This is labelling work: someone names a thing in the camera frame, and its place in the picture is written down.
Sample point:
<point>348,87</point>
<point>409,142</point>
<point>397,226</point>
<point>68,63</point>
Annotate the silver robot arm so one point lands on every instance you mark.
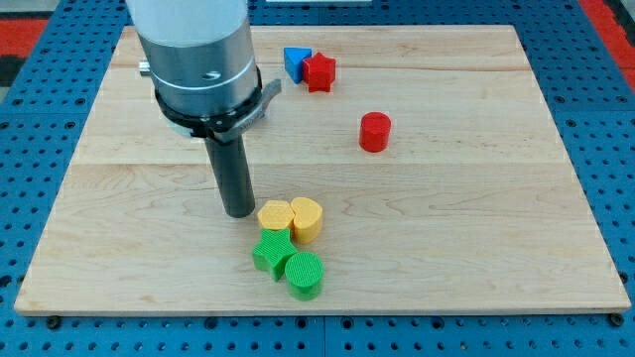
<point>201,61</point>

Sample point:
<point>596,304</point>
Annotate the black clamp ring bracket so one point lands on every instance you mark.
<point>238,121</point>

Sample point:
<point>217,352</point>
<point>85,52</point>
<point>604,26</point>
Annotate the red star block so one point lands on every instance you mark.
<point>319,72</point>

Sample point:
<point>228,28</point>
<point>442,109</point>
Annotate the dark grey pointer rod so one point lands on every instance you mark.
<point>231,172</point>

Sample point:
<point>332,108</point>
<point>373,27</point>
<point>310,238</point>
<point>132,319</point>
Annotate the red cylinder block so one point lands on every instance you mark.
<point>374,132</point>

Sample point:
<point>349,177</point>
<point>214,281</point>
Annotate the blue triangle block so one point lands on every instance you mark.
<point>293,62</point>

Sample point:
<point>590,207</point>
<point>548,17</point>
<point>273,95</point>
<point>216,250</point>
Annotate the yellow hexagon block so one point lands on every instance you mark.
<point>276,215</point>

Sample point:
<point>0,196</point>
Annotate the green star block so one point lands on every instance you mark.
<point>273,251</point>

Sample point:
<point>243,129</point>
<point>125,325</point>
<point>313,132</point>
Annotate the yellow heart block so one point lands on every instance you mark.
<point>308,220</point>

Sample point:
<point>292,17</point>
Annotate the green cylinder block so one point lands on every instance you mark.
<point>304,273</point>

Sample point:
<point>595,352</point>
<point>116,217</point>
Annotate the wooden board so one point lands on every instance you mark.
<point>474,207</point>

